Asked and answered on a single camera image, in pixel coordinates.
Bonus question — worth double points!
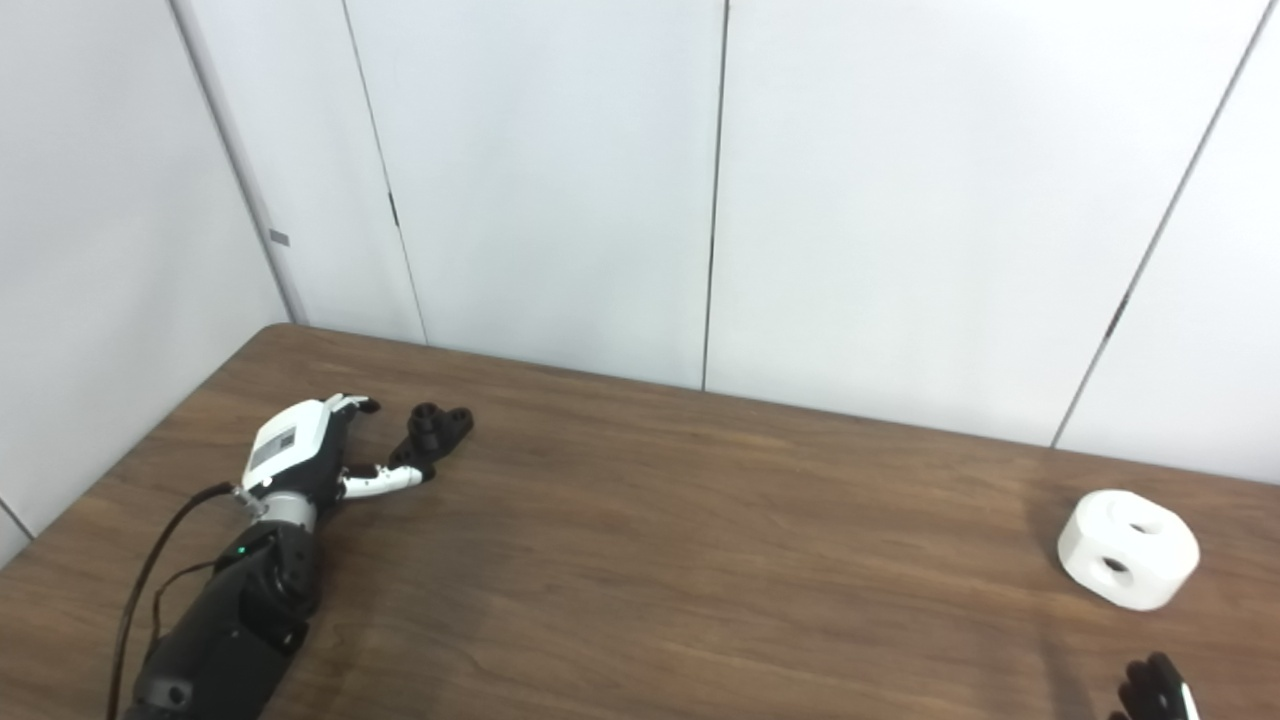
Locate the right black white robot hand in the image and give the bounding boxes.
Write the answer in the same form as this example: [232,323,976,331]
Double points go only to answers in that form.
[1110,653,1201,720]

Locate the black plastic holder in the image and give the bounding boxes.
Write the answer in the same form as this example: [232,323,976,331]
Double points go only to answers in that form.
[388,403,475,481]

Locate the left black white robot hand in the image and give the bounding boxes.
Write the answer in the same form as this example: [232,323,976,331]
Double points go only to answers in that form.
[240,394,437,504]

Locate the round white plastic piece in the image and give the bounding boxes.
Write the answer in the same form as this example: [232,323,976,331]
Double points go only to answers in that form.
[1057,489,1200,612]

